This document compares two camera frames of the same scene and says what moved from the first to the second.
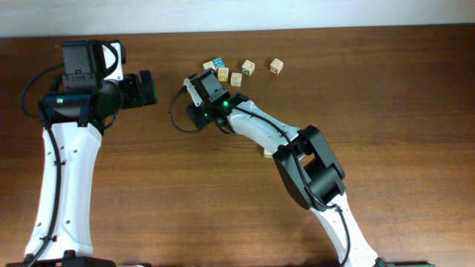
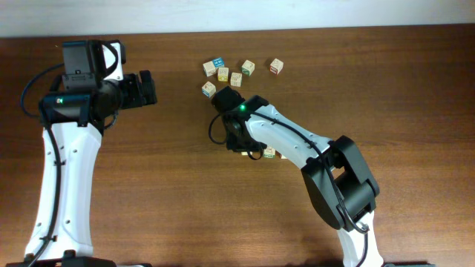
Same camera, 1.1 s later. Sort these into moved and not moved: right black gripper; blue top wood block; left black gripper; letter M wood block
Moved: right black gripper
Not moved: letter M wood block; blue top wood block; left black gripper
